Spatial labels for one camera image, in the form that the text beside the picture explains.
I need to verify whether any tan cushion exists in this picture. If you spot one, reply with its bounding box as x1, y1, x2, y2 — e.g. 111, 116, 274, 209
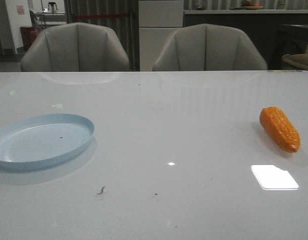
281, 53, 308, 71

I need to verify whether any fruit bowl on counter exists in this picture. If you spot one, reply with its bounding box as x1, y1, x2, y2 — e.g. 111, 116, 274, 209
241, 0, 263, 10

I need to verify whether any beige upholstered chair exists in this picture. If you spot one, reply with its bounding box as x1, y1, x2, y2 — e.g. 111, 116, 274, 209
21, 22, 130, 72
152, 23, 267, 72

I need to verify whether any white cabinet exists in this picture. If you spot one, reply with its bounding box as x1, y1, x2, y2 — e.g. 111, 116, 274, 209
138, 0, 184, 72

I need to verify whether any orange toy corn cob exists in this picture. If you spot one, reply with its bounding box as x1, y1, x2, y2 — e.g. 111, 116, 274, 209
259, 106, 301, 153

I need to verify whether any left beige upholstered chair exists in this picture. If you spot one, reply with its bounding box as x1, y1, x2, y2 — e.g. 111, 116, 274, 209
21, 22, 130, 72

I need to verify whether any right beige upholstered chair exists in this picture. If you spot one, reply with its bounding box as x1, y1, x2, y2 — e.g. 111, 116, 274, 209
152, 23, 267, 72

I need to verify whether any light blue round plate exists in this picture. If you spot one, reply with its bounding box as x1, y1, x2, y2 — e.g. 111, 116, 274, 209
0, 113, 94, 171

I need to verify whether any red box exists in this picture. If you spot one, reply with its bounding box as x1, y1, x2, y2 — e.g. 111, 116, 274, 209
20, 26, 41, 51

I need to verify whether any dark counter with white top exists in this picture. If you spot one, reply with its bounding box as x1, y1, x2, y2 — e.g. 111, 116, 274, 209
183, 9, 308, 70

